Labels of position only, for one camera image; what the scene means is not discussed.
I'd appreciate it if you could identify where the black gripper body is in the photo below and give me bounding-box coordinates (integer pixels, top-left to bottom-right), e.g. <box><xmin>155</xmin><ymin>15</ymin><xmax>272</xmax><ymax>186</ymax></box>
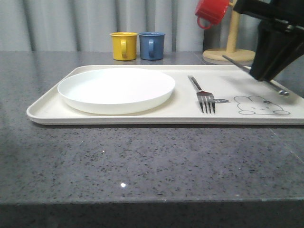
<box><xmin>233</xmin><ymin>0</ymin><xmax>304</xmax><ymax>38</ymax></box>

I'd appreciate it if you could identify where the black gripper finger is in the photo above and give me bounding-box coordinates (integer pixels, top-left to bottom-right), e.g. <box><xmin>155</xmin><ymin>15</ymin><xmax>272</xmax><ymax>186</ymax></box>
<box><xmin>250</xmin><ymin>22</ymin><xmax>289</xmax><ymax>80</ymax></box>
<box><xmin>262</xmin><ymin>35</ymin><xmax>304</xmax><ymax>81</ymax></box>

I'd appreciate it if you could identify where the silver metal chopstick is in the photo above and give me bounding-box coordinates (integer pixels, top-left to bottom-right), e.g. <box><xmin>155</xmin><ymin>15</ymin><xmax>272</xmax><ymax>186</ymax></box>
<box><xmin>222</xmin><ymin>55</ymin><xmax>289</xmax><ymax>96</ymax></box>

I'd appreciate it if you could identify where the silver metal fork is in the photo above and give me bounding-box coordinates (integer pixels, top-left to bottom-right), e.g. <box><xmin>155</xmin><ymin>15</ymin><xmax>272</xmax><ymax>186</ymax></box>
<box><xmin>188</xmin><ymin>76</ymin><xmax>215</xmax><ymax>114</ymax></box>

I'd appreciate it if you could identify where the white round plate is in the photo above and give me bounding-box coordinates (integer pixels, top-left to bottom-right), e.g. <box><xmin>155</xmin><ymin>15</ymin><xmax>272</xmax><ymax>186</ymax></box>
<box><xmin>57</xmin><ymin>68</ymin><xmax>175</xmax><ymax>114</ymax></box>

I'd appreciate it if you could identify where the wooden mug tree stand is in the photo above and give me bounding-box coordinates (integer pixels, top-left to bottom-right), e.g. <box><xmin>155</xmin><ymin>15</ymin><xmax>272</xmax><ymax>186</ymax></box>
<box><xmin>202</xmin><ymin>11</ymin><xmax>255</xmax><ymax>62</ymax></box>

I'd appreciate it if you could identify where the red mug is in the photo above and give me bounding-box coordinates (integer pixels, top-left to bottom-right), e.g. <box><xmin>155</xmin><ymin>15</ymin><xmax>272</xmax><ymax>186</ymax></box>
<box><xmin>195</xmin><ymin>0</ymin><xmax>230</xmax><ymax>29</ymax></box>

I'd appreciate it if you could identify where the cream rabbit print tray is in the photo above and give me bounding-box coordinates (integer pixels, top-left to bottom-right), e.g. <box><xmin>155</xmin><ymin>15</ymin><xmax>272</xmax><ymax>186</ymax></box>
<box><xmin>27</xmin><ymin>65</ymin><xmax>304</xmax><ymax>125</ymax></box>

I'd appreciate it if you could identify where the blue mug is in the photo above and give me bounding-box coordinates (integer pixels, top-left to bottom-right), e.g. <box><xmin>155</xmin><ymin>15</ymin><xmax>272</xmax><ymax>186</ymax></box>
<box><xmin>139</xmin><ymin>32</ymin><xmax>165</xmax><ymax>60</ymax></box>

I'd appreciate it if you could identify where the yellow mug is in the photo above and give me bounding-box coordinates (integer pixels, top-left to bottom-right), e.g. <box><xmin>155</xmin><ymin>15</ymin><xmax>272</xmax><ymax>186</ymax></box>
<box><xmin>110</xmin><ymin>32</ymin><xmax>138</xmax><ymax>61</ymax></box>

